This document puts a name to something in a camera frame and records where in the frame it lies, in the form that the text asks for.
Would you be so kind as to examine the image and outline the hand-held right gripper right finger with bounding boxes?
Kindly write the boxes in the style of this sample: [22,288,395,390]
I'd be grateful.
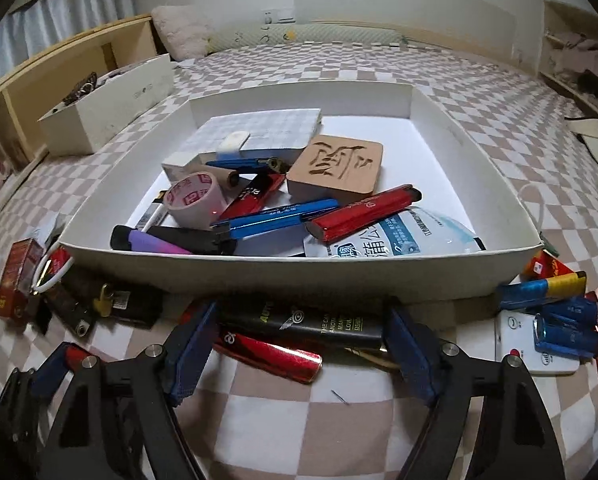
[383,305,564,480]

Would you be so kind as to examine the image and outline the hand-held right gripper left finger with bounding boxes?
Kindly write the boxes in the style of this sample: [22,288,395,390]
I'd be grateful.
[39,301,220,480]

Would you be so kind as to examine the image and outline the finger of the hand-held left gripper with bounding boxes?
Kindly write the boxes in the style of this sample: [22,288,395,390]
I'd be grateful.
[0,367,35,421]
[29,342,90,398]

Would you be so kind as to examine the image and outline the black box with gold print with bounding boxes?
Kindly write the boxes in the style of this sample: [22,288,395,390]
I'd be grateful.
[214,302,386,352]

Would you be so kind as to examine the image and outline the blue pen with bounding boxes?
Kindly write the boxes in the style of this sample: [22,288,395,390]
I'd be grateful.
[211,198,340,241]

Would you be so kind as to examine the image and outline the cardboard tube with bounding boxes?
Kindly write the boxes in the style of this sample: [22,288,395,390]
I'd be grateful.
[199,167,241,192]

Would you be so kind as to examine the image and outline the large white cardboard box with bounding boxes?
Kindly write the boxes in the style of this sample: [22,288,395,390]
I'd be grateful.
[59,80,544,306]

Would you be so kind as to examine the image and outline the blue utility knife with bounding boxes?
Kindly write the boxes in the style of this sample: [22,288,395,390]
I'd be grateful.
[205,156,292,177]

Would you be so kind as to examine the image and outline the dark items in storage box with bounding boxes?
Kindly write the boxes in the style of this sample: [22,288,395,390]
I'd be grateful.
[62,72,100,106]

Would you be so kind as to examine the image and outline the dark gold-edged box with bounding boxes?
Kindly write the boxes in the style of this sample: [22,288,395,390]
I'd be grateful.
[346,346,397,373]

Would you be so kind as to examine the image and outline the black box with yellow tag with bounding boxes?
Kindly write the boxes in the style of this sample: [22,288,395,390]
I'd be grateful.
[92,282,165,328]

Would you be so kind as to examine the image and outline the glossy red box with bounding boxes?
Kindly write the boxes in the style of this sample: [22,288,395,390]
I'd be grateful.
[214,327,324,385]

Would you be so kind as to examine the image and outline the red-brown carton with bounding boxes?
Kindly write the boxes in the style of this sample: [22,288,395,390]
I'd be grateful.
[0,237,46,321]

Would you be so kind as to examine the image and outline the white box with red dot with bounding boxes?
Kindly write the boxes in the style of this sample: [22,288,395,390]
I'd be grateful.
[494,309,580,377]

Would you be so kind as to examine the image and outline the red item with white loop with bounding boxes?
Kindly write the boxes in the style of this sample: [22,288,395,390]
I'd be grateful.
[29,245,75,296]

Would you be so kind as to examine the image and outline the black plastic tool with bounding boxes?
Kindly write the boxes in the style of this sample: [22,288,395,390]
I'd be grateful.
[149,225,237,256]

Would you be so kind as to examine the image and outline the face mask packet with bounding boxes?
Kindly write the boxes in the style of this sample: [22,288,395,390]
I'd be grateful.
[303,206,486,258]

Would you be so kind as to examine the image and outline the purple and black tube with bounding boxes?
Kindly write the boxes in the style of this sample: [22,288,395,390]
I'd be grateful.
[110,225,195,256]

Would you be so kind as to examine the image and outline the white pen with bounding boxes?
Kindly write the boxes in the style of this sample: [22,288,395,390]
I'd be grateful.
[136,197,172,233]

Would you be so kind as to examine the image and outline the pink tape roll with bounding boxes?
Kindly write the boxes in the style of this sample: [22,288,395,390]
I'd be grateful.
[162,171,228,228]

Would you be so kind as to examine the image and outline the small red packet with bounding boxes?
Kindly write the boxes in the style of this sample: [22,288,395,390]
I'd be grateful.
[521,249,574,281]

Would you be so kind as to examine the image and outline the yellow and blue box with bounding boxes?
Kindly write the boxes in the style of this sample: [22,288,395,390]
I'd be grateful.
[496,270,588,311]

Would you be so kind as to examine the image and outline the short red box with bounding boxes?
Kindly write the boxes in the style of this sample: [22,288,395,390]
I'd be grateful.
[218,172,287,221]

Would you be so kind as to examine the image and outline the small white box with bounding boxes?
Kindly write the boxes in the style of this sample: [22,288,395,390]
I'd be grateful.
[161,152,205,181]

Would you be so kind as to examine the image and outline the carved wooden coaster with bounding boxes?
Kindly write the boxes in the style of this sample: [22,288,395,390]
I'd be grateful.
[285,134,384,200]

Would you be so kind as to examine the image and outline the white checkered flat box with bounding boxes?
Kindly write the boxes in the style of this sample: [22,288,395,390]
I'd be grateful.
[171,108,324,168]

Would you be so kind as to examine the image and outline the long white storage box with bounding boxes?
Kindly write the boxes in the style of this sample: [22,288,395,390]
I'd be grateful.
[36,53,176,156]

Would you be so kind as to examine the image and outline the beige notebook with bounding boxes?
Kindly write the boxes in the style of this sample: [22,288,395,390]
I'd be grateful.
[566,117,598,166]

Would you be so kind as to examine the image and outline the fluffy white pillow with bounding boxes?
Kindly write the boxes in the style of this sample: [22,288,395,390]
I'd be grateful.
[150,5,214,61]

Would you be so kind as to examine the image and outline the wooden headboard shelf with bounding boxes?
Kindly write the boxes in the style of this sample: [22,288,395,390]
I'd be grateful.
[0,14,167,211]

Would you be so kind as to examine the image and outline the patterned bed bumper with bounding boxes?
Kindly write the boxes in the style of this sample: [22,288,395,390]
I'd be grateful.
[206,22,410,53]

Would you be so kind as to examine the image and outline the pile of clothes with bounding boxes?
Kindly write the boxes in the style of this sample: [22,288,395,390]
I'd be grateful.
[549,30,598,101]

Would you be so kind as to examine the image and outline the pale blue curtain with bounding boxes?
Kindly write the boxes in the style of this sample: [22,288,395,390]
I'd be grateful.
[0,0,136,86]

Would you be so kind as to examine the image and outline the wooden side shelf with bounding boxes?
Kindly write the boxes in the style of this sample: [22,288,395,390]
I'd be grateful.
[539,0,598,126]

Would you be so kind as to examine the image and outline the black leather strap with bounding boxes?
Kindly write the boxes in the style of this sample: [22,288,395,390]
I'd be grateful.
[42,280,100,338]

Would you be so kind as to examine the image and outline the white cable loop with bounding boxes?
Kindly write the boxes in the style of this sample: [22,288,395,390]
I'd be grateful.
[519,182,547,241]

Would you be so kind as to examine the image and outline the white wall socket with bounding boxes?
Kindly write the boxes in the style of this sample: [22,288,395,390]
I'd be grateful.
[259,7,296,26]

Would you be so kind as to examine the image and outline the white wall panel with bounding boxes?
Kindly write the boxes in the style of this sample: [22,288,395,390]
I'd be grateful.
[291,0,517,63]

